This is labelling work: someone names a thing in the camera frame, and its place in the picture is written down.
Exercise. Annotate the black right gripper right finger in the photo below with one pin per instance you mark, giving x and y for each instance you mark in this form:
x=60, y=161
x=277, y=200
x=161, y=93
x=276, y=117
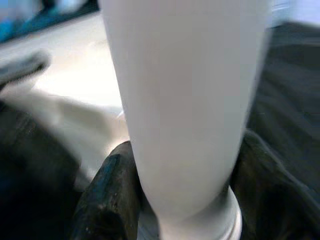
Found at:
x=275, y=200

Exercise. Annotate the white plastic ribbed table top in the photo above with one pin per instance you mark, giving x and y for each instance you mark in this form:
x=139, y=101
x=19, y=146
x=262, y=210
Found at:
x=75, y=75

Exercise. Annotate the white plastic table leg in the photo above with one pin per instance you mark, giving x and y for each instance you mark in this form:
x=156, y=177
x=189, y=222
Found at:
x=185, y=100

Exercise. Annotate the black plastic cover sheet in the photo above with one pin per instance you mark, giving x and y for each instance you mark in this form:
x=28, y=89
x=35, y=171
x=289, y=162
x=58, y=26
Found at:
x=287, y=87

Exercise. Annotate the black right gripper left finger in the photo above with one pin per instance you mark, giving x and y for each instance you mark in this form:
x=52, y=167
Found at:
x=110, y=200

